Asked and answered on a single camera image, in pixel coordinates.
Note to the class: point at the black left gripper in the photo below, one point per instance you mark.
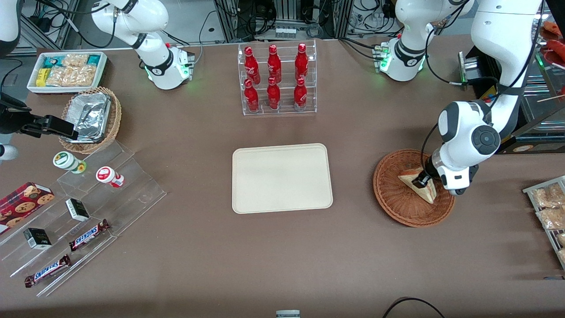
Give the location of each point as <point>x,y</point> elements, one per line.
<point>428,171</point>

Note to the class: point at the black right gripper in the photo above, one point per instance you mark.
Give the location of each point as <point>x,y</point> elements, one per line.
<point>12,121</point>

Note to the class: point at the triangle sandwich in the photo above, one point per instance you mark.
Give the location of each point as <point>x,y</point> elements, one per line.
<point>426,194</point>

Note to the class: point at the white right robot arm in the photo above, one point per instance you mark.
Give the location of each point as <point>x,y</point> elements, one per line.
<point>156,64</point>

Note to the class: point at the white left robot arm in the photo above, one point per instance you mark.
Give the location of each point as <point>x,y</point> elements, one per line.
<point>503,44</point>

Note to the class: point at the dark brown wicker basket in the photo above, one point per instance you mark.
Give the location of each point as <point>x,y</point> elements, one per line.
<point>397,203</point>

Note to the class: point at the light tan wicker basket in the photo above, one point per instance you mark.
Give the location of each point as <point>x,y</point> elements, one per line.
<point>112,119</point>

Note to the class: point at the right snack tray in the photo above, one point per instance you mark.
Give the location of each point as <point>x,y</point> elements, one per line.
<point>529,191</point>

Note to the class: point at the beige rectangular tray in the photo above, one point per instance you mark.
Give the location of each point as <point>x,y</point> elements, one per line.
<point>282,179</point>

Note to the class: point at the stack of foil trays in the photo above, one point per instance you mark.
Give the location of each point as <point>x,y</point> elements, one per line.
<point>90,115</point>

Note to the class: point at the green lid cup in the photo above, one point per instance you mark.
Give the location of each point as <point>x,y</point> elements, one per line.
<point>66,160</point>

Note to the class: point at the white snack bin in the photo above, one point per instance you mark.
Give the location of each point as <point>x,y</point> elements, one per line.
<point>33,86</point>

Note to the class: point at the clear cracker pack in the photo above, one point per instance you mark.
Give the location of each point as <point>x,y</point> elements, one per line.
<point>84,75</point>
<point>58,76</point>
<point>75,60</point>

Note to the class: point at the yellow snack pack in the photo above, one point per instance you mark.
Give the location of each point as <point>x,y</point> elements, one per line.
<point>42,77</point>

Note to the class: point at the red lid cup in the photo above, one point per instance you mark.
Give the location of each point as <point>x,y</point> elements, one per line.
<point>107,175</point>

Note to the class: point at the teal snack pack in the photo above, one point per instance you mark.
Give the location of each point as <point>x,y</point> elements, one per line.
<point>52,61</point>
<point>94,60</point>

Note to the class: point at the small black carton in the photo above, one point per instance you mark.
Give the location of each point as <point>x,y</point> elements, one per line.
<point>77,210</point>
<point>37,239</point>

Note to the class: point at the red tartan cookie box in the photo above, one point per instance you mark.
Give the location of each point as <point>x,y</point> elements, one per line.
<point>22,205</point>

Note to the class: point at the clear acrylic stepped shelf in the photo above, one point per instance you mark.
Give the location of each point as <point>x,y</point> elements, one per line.
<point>132,185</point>

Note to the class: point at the Snickers chocolate bar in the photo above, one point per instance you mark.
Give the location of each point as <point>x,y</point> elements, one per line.
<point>47,270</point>
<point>89,235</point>

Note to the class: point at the black food warmer case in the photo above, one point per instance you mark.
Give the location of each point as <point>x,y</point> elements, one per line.
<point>473,70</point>

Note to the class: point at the clear bagged snack pack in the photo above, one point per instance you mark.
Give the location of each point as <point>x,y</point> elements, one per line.
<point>551,218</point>
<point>561,240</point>
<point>549,196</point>
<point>562,256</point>

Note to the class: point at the red cola bottle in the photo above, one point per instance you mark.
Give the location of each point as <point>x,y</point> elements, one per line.
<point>301,62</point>
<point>300,96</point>
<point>273,96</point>
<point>274,64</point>
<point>251,98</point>
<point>251,66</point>

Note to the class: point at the clear acrylic bottle rack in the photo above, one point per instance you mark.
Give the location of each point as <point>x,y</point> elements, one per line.
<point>284,66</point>

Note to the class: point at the white power strip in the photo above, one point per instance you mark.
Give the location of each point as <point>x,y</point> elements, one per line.
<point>285,32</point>

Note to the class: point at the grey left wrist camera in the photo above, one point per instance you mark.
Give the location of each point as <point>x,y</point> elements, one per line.
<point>459,180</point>

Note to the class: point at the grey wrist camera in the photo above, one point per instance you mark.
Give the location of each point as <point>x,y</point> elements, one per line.
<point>6,153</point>
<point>459,180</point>

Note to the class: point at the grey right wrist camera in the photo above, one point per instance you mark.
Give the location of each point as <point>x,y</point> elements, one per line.
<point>6,153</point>

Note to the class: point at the aluminium frame rack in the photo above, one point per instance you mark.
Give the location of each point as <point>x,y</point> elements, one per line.
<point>287,11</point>

